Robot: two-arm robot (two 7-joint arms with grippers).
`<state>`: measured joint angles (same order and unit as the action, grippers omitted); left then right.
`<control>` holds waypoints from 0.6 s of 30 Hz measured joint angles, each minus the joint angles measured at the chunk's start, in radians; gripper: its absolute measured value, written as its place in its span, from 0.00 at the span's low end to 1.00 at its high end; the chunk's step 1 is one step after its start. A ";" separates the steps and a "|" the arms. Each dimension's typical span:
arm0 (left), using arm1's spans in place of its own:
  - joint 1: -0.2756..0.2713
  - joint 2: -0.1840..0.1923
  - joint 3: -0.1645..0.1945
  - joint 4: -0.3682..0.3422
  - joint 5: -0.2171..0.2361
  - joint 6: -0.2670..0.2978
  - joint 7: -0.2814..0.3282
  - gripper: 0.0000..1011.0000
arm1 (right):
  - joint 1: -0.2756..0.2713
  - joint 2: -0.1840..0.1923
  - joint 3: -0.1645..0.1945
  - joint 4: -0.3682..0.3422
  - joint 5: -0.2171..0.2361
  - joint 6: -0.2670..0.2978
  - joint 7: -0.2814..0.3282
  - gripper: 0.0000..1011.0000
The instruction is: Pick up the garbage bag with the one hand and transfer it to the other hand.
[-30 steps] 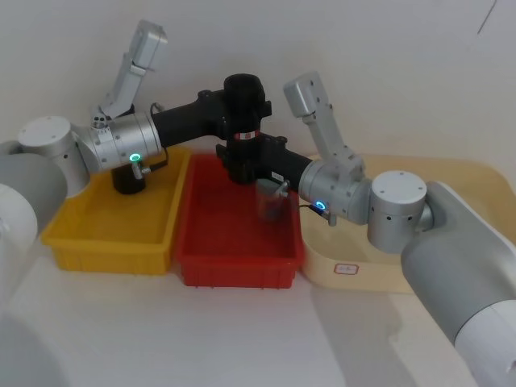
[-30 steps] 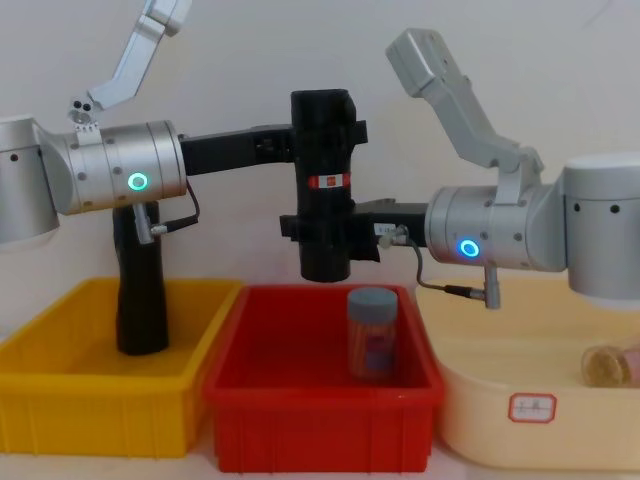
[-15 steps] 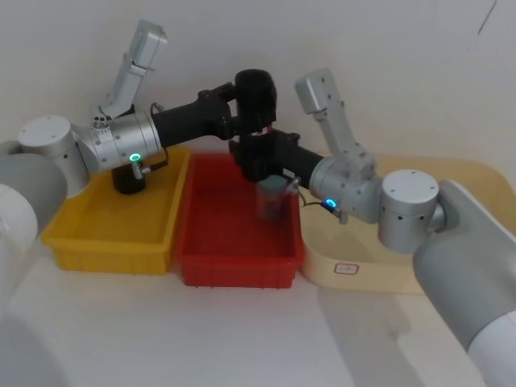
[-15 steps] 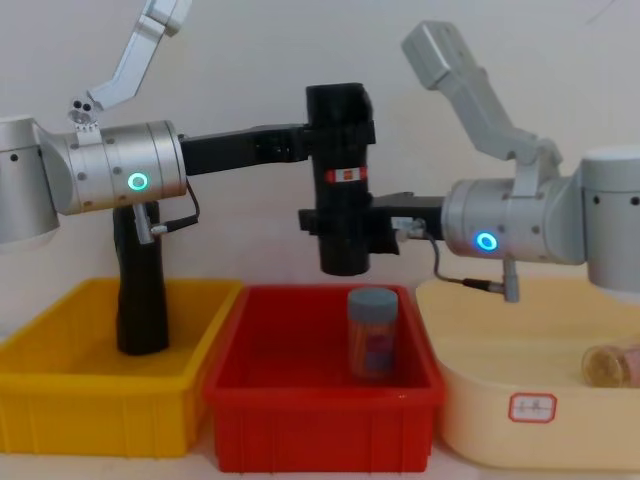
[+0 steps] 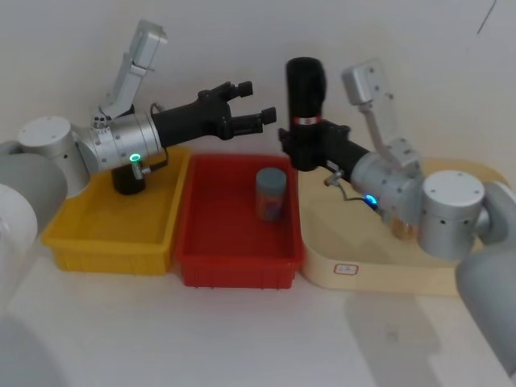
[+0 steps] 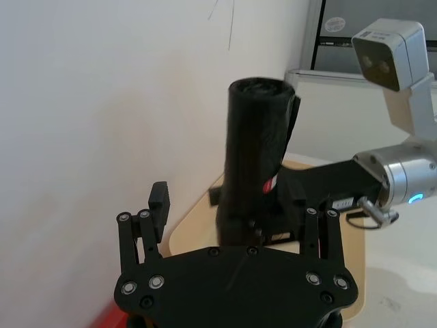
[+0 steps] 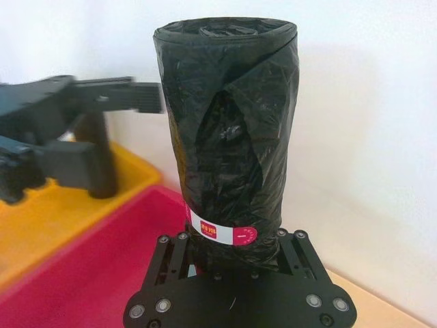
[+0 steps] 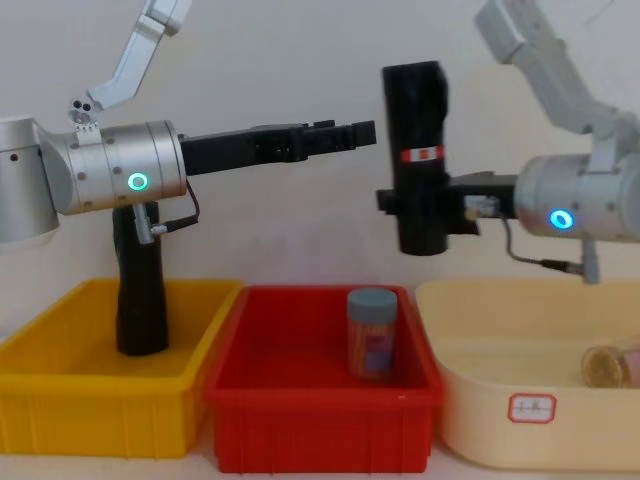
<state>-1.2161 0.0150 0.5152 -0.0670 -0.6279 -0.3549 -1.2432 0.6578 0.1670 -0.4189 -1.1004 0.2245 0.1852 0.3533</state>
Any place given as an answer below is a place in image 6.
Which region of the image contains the red object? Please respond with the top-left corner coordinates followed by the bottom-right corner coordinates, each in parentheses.
top-left (89, 303), bottom-right (130, 328)

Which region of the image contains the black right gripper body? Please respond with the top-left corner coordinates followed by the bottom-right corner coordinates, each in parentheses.
top-left (269, 159), bottom-right (384, 244)

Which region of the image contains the thin dark cable silver plug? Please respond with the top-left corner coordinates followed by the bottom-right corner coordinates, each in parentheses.
top-left (345, 197), bottom-right (399, 231)

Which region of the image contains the light wooden board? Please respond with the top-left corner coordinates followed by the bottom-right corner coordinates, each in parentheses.
top-left (168, 159), bottom-right (367, 323)

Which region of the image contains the black plastic bag roll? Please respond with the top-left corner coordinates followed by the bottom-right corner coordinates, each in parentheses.
top-left (216, 77), bottom-right (302, 247)

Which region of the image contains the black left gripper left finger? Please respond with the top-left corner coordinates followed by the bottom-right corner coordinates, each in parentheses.
top-left (115, 181), bottom-right (171, 274)

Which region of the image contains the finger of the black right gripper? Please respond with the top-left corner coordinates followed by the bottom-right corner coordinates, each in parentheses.
top-left (218, 217), bottom-right (298, 247)
top-left (208, 186), bottom-right (225, 206)

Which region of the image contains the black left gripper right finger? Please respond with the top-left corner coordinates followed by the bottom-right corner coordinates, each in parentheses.
top-left (299, 206), bottom-right (346, 268)

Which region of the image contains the grey metal window frame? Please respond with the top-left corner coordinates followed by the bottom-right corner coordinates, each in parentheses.
top-left (283, 0), bottom-right (437, 90)

